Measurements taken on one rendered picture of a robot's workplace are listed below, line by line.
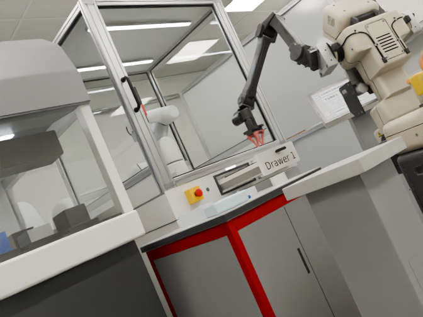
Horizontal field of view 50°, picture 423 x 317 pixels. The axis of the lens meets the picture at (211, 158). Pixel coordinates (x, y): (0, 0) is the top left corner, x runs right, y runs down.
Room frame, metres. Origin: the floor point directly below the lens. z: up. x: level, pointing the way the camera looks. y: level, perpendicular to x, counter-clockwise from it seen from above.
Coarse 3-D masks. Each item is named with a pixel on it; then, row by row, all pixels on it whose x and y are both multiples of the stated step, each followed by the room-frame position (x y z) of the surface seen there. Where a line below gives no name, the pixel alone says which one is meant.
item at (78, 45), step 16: (80, 16) 2.20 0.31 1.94; (80, 32) 2.24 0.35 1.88; (64, 48) 2.39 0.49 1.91; (80, 48) 2.28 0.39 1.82; (96, 48) 2.18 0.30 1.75; (80, 64) 2.32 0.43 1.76; (96, 64) 2.22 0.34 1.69; (96, 80) 2.26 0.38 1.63; (96, 96) 2.31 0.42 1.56; (112, 96) 2.21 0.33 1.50; (96, 112) 2.35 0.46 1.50; (112, 112) 2.25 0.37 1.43; (112, 128) 2.30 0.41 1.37; (128, 128) 2.20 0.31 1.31; (112, 144) 2.34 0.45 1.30; (128, 144) 2.24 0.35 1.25; (128, 160) 2.28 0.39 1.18; (144, 160) 2.19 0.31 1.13; (128, 176) 2.32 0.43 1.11
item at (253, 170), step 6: (246, 168) 2.19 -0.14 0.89; (252, 168) 2.17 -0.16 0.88; (258, 168) 2.14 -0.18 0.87; (234, 174) 2.26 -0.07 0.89; (240, 174) 2.23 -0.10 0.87; (246, 174) 2.20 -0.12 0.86; (252, 174) 2.18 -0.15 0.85; (258, 174) 2.15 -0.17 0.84; (222, 180) 2.33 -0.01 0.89; (228, 180) 2.30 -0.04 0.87; (234, 180) 2.27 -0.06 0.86; (240, 180) 2.24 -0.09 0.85; (246, 180) 2.22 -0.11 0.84; (222, 186) 2.34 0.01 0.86; (228, 186) 2.31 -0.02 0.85; (234, 186) 2.29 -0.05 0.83
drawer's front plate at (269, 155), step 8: (288, 144) 2.27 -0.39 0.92; (264, 152) 2.14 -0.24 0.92; (272, 152) 2.17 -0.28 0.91; (280, 152) 2.21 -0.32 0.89; (288, 152) 2.25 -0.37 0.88; (296, 152) 2.29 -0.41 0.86; (256, 160) 2.11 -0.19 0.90; (264, 160) 2.12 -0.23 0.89; (272, 160) 2.16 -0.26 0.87; (280, 160) 2.19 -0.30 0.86; (296, 160) 2.28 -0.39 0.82; (264, 168) 2.11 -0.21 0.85; (272, 168) 2.14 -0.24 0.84; (280, 168) 2.18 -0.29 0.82
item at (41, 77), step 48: (0, 48) 1.60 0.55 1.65; (48, 48) 1.71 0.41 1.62; (0, 96) 1.49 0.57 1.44; (48, 96) 1.60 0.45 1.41; (96, 144) 1.70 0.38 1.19; (96, 240) 1.58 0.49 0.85; (0, 288) 1.34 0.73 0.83; (48, 288) 1.50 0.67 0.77; (96, 288) 1.60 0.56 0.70; (144, 288) 1.72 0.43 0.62
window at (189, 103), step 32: (128, 32) 2.28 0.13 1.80; (160, 32) 2.42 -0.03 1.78; (192, 32) 2.59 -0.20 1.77; (128, 64) 2.22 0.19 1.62; (160, 64) 2.36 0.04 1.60; (192, 64) 2.51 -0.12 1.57; (224, 64) 2.68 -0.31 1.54; (160, 96) 2.29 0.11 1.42; (192, 96) 2.44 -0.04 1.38; (224, 96) 2.60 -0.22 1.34; (160, 128) 2.23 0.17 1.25; (192, 128) 2.37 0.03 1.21; (224, 128) 2.52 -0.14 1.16; (192, 160) 2.31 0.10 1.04
